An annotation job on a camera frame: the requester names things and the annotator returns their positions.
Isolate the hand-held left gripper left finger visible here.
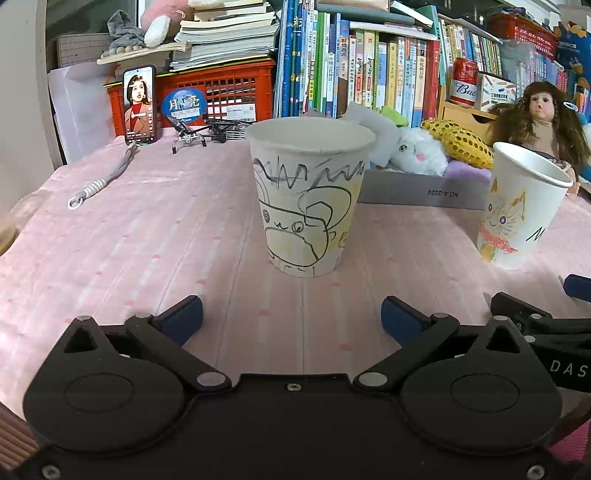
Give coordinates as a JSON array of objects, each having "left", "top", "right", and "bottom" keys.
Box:
[{"left": 44, "top": 295, "right": 232, "bottom": 393}]

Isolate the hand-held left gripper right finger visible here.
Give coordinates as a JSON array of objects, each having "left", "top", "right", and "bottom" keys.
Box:
[{"left": 352, "top": 296, "right": 539, "bottom": 393}]

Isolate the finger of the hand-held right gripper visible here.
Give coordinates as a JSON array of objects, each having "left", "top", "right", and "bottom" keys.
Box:
[
  {"left": 564, "top": 274, "right": 591, "bottom": 302},
  {"left": 489, "top": 292, "right": 552, "bottom": 335}
]

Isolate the white cardboard box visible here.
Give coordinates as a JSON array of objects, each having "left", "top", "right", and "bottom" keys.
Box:
[{"left": 358, "top": 168, "right": 492, "bottom": 210}]

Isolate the purple plush toy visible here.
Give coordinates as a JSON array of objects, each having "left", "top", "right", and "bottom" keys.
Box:
[{"left": 445, "top": 159, "right": 492, "bottom": 183}]

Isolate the gold sequin pouch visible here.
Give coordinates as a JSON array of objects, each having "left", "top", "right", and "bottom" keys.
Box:
[{"left": 421, "top": 119, "right": 495, "bottom": 171}]

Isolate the green scrunchie with bell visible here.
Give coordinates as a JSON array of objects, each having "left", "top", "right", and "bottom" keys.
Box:
[{"left": 379, "top": 106, "right": 409, "bottom": 127}]

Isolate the pink knitted fabric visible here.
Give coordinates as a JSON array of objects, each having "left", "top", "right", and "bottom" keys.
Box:
[{"left": 547, "top": 425, "right": 591, "bottom": 467}]

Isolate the paper cup with cat drawing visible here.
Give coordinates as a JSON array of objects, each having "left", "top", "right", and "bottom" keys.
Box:
[{"left": 475, "top": 141, "right": 574, "bottom": 271}]

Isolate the paper cup with mouse drawing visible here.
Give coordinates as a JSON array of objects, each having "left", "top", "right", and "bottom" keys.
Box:
[{"left": 245, "top": 117, "right": 377, "bottom": 278}]

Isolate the brown-haired doll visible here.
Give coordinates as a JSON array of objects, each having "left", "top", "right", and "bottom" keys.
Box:
[{"left": 487, "top": 82, "right": 591, "bottom": 197}]

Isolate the miniature metal shopping cart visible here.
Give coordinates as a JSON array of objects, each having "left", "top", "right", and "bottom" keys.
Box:
[{"left": 172, "top": 129, "right": 207, "bottom": 154}]

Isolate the wooden desk drawer organizer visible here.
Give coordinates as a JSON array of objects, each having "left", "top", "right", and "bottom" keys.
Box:
[{"left": 436, "top": 85, "right": 502, "bottom": 144}]

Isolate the small white printed carton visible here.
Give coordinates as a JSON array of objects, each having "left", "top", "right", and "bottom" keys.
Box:
[{"left": 475, "top": 72, "right": 517, "bottom": 112}]

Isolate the round blue sticker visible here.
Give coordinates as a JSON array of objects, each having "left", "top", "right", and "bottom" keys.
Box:
[{"left": 160, "top": 86, "right": 207, "bottom": 128}]

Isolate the smartphone with lit screen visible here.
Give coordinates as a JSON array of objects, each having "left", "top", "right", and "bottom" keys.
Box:
[{"left": 122, "top": 65, "right": 162, "bottom": 146}]

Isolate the white paper bag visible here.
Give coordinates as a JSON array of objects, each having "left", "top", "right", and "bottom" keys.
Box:
[{"left": 47, "top": 65, "right": 116, "bottom": 163}]

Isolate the red beer can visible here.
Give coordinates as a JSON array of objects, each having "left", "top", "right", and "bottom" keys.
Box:
[{"left": 450, "top": 58, "right": 480, "bottom": 108}]

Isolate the red plastic crate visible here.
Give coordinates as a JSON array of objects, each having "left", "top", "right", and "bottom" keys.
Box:
[{"left": 107, "top": 62, "right": 277, "bottom": 138}]

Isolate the blue printed carton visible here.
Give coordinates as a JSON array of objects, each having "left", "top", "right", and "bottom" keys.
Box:
[{"left": 556, "top": 21, "right": 591, "bottom": 70}]

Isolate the row of upright picture books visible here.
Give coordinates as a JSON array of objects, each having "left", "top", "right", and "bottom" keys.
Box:
[{"left": 274, "top": 0, "right": 441, "bottom": 121}]

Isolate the row of slim paperback books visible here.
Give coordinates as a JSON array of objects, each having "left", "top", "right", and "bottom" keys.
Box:
[{"left": 436, "top": 14, "right": 591, "bottom": 116}]

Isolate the red mesh basket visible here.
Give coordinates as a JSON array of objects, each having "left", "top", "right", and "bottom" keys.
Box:
[{"left": 487, "top": 14, "right": 558, "bottom": 58}]

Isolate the stack of lying books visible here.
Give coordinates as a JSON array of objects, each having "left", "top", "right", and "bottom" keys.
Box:
[{"left": 168, "top": 0, "right": 281, "bottom": 72}]

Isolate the grey grid board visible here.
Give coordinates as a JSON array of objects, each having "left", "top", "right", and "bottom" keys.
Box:
[{"left": 56, "top": 34, "right": 112, "bottom": 70}]

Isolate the pink and white plush toy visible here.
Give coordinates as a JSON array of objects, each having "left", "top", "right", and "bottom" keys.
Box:
[{"left": 141, "top": 0, "right": 195, "bottom": 48}]

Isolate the grey cloth toy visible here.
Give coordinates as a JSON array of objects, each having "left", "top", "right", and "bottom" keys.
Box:
[{"left": 107, "top": 10, "right": 146, "bottom": 49}]

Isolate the grey phone lanyard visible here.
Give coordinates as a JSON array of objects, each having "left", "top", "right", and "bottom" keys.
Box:
[{"left": 68, "top": 144, "right": 140, "bottom": 209}]

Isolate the black wire-frame object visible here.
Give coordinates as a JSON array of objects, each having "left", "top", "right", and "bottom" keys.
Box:
[{"left": 166, "top": 115, "right": 254, "bottom": 144}]

